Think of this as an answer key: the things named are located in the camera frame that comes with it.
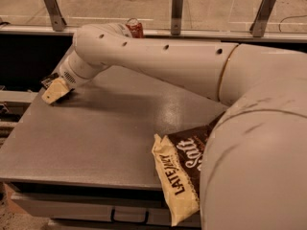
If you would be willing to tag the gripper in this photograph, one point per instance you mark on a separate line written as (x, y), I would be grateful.
(69, 77)

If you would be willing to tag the dark rxbar chocolate wrapper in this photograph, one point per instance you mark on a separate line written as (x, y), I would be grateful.
(46, 81)

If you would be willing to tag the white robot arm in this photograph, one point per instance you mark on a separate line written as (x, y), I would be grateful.
(242, 163)

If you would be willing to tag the brown sea salt chip bag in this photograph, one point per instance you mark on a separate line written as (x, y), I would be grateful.
(178, 158)

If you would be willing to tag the red soda can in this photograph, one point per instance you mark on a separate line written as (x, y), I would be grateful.
(135, 28)

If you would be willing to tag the grey table drawer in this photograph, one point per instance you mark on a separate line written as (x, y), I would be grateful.
(93, 208)

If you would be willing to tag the left metal bracket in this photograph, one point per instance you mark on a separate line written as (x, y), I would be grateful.
(57, 21)

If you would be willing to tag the black drawer handle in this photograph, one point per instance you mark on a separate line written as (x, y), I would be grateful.
(126, 215)

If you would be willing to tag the right metal bracket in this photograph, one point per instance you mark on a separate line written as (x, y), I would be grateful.
(259, 25)

